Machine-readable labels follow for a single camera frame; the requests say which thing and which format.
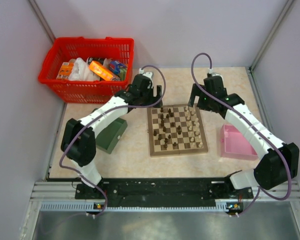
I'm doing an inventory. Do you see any wooden chess board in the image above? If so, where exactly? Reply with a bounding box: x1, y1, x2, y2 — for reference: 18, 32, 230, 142
147, 104, 209, 157

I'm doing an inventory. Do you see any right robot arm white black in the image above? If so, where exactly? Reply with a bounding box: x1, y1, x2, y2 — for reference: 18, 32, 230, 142
188, 74, 300, 198

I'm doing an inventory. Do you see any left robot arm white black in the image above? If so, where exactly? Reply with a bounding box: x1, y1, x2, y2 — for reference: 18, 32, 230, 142
61, 71, 162, 199

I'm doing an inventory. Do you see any blue red package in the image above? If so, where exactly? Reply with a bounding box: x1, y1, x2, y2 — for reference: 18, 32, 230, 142
108, 60, 127, 76

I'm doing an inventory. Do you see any orange snack box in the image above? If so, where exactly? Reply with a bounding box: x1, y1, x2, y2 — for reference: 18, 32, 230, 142
89, 61, 116, 82

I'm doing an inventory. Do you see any dark green box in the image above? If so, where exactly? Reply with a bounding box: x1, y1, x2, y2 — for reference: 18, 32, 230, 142
95, 118, 128, 155

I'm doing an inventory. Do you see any pink plastic box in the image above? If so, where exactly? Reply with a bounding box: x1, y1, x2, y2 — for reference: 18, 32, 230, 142
219, 124, 258, 161

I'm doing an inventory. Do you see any white plastic bag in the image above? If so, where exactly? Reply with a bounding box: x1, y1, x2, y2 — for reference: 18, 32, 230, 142
68, 57, 100, 82

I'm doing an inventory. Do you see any red plastic basket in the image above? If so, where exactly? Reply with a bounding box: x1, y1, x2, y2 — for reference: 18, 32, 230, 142
38, 37, 134, 104

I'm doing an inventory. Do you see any orange carton in basket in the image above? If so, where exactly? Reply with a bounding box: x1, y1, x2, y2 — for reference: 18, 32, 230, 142
56, 62, 74, 80

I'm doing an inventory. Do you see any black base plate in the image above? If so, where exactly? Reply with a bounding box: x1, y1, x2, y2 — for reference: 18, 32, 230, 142
75, 177, 253, 208

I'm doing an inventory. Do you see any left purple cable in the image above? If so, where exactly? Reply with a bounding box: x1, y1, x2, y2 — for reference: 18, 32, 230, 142
58, 65, 167, 217

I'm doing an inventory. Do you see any purple cable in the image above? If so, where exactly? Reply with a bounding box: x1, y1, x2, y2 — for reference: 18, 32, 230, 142
191, 52, 293, 217
58, 65, 167, 217

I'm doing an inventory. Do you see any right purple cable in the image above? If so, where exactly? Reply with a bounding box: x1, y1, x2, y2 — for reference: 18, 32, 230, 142
191, 52, 293, 217

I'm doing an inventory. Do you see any aluminium frame rail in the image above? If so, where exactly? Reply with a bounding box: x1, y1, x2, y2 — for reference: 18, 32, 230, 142
30, 181, 300, 202

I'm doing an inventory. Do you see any grey cable duct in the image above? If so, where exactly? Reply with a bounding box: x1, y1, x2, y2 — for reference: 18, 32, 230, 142
40, 201, 243, 213

